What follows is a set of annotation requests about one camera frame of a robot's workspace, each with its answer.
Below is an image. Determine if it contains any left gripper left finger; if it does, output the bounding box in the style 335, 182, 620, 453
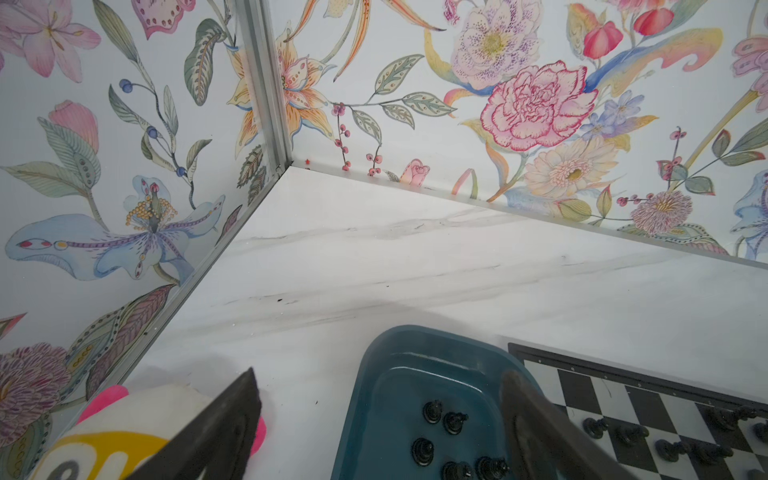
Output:
129, 369, 263, 480

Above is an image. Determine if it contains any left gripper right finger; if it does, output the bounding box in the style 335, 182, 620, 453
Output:
500, 371, 633, 480

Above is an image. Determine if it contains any yellow white plush toy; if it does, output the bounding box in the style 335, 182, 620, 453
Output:
31, 384, 266, 479

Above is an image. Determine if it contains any black white chessboard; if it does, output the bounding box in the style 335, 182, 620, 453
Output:
508, 343, 767, 479

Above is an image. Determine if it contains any teal plastic tray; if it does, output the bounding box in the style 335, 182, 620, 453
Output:
331, 325, 533, 479

